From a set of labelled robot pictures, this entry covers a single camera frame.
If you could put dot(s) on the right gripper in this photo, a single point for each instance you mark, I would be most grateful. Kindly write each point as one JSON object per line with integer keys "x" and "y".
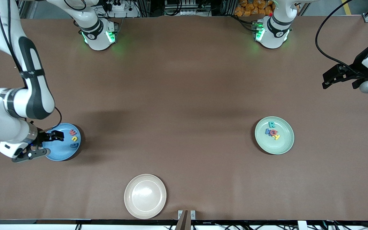
{"x": 43, "y": 137}

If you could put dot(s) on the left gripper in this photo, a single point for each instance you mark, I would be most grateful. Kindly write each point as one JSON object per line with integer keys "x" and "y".
{"x": 360, "y": 65}

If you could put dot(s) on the pinkish red foam small w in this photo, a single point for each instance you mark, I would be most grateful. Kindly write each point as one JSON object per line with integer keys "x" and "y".
{"x": 72, "y": 132}

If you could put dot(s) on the teal foam capital R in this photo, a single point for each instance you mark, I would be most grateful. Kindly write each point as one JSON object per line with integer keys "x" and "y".
{"x": 271, "y": 125}

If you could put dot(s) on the pinkish red foam capital Q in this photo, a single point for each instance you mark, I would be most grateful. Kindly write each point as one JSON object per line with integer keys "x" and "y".
{"x": 271, "y": 133}

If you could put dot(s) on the blue foam capital M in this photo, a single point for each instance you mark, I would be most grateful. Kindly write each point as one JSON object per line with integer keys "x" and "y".
{"x": 267, "y": 132}

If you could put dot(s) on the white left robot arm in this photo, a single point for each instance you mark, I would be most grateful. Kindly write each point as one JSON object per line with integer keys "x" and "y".
{"x": 273, "y": 35}

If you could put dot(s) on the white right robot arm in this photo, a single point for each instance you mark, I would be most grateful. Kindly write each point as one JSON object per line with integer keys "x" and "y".
{"x": 27, "y": 64}

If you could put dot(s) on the blue plate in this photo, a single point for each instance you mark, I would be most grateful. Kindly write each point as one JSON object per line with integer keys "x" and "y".
{"x": 62, "y": 150}

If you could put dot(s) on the pale green plate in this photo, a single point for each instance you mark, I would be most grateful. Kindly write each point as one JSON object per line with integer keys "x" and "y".
{"x": 267, "y": 145}

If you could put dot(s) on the beige plate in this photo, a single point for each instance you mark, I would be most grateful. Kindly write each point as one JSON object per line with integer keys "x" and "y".
{"x": 145, "y": 196}

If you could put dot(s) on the orange packets bag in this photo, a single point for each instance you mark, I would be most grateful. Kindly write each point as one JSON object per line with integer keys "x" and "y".
{"x": 248, "y": 8}

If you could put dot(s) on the white power strip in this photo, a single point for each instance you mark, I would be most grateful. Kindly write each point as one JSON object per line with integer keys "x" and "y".
{"x": 118, "y": 6}

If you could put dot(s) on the table cover sheet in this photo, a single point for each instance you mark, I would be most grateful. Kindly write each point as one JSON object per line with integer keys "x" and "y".
{"x": 203, "y": 179}

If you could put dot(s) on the background electronics rack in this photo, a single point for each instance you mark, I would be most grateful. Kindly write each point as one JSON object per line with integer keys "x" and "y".
{"x": 200, "y": 6}

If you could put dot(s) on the black table edge rail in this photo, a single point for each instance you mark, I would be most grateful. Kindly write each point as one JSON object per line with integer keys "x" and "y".
{"x": 75, "y": 221}

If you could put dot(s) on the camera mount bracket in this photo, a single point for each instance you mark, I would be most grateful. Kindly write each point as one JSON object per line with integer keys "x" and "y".
{"x": 184, "y": 220}

